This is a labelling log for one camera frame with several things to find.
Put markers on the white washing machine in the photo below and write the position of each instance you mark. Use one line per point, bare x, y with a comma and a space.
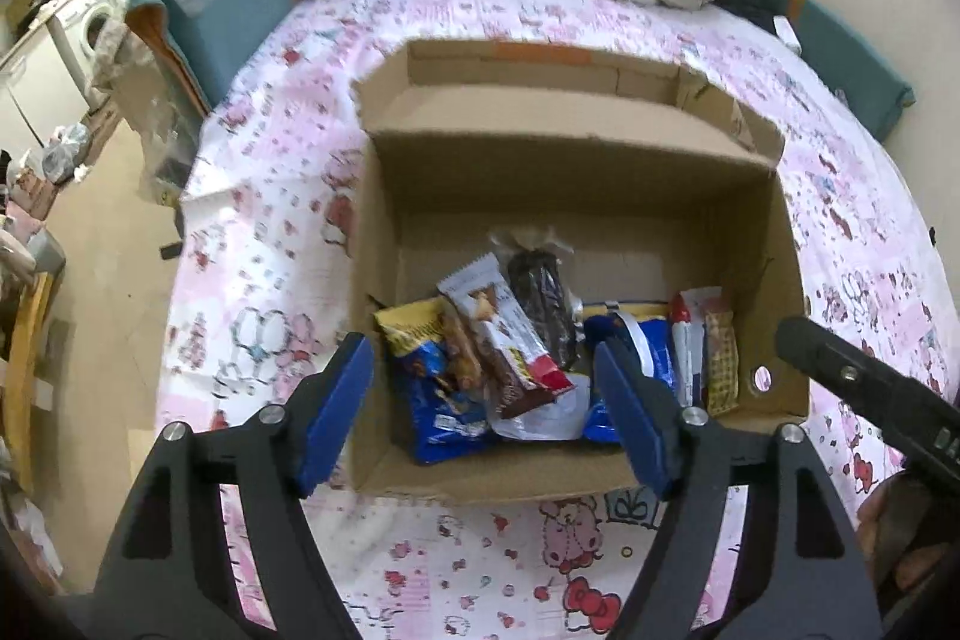
75, 27

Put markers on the dark chocolate cake pack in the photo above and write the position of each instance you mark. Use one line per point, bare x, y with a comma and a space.
532, 259

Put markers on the person's right hand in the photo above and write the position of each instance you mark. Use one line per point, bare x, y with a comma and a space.
906, 529

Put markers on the yellow wooden chair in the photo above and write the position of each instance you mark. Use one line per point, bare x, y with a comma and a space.
20, 384

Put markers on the white kitchen cabinet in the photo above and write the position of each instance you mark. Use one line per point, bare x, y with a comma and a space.
38, 94

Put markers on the dark blue snack bag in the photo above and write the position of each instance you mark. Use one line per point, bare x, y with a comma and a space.
647, 342

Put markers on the plastic bag on floor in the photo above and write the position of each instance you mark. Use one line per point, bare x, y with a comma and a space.
66, 150

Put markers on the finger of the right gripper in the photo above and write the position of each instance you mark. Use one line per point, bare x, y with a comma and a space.
863, 382

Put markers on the teal bed headboard cushion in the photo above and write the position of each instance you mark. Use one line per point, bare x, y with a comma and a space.
843, 59

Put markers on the red silver snack bar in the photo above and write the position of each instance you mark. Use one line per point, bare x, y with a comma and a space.
524, 375

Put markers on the blue white snack bar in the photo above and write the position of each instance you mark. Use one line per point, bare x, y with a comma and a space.
688, 339

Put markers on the open cardboard box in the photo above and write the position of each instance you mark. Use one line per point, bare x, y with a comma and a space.
656, 180

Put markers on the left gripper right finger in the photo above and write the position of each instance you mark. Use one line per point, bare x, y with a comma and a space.
799, 571

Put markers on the pink cartoon bed sheet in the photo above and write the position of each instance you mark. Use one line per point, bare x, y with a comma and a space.
261, 291

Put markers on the teal bed side cushion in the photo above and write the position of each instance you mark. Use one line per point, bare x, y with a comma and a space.
202, 44

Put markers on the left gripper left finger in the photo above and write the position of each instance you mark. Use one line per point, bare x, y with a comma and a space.
167, 571

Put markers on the red white snack bar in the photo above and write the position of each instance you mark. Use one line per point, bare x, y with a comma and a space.
702, 301

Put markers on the yellow blue snack bag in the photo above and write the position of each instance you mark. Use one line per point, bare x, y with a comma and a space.
447, 423

